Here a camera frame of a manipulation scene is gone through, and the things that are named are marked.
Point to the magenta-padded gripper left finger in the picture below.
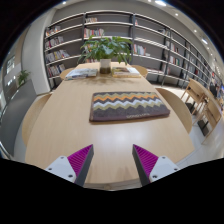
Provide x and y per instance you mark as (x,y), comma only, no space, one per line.
(63,166)

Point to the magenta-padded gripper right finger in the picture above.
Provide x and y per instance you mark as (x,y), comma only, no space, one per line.
(160,167)

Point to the zigzag striped grey towel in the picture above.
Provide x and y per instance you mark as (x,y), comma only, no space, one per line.
(128,106)

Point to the white book stack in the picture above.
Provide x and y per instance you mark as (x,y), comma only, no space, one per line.
(81,73)

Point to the small green background plant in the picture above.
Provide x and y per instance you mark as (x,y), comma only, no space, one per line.
(22,77)

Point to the potted green leafy plant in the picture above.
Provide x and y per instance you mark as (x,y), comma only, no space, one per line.
(106,50)

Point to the grey bookshelf unit with books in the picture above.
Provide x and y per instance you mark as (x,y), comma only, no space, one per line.
(113,30)

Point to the ceiling spot lights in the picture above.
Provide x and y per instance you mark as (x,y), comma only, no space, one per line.
(160,3)

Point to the light wooden frame chair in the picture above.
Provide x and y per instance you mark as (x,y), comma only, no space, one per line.
(195,90)
(213,115)

